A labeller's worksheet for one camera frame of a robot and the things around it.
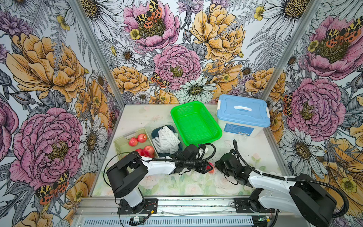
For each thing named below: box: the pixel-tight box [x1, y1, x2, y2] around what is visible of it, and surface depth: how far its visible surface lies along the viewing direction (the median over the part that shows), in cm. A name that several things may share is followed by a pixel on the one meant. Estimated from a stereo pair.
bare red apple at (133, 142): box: [128, 137, 139, 147], surface depth 96 cm
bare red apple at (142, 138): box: [136, 133, 147, 143], surface depth 98 cm
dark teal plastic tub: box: [151, 124, 183, 158], surface depth 90 cm
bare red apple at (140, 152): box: [135, 148, 145, 157], surface depth 89 cm
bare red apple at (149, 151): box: [143, 145, 156, 158], surface depth 87 cm
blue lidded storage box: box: [216, 94, 271, 138], surface depth 97 cm
